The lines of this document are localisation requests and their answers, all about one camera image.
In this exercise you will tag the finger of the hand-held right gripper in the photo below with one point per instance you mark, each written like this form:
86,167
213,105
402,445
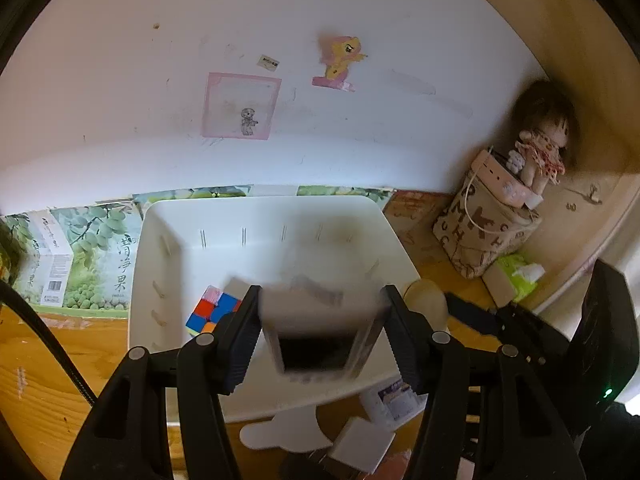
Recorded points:
467,310

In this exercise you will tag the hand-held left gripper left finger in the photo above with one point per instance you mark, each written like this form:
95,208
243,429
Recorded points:
245,341

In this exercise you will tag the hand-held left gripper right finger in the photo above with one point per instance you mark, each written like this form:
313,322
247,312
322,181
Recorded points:
400,341

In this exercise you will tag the grey and black box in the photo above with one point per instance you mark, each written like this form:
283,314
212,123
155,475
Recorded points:
315,355

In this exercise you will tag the white power adapter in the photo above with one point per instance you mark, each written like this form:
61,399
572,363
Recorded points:
360,445

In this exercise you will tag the white plastic storage bin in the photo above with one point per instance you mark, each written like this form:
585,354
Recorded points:
300,230

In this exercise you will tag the beige round object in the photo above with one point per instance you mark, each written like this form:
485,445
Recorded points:
425,300

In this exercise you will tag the multicoloured puzzle cube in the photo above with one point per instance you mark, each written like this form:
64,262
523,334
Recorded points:
210,310

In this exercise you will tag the green tissue pack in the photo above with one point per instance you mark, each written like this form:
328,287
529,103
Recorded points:
515,280

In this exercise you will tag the clear plastic box blue label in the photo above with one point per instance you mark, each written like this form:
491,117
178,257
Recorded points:
395,400

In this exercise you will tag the beige letter-patterned bag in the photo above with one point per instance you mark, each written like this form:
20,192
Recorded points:
475,240

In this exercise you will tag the white foot-shaped plastic piece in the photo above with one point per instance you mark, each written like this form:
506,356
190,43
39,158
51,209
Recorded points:
285,430

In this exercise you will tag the orange printed cardboard sheet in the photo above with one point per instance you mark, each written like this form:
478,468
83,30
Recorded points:
420,210

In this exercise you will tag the pink power strip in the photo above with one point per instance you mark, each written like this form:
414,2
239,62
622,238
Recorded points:
495,175

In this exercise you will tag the brown-haired doll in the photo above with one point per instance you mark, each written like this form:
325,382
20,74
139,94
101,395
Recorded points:
537,155

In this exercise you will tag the green fruit printed carton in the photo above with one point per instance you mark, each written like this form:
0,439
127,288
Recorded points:
85,250

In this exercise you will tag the pink framed wall sticker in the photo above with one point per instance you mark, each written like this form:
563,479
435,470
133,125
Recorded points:
220,110

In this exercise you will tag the small white wall label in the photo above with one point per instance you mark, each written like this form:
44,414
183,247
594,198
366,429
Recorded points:
269,62

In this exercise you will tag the yellow pony wall sticker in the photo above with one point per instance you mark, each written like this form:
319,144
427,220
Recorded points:
340,55

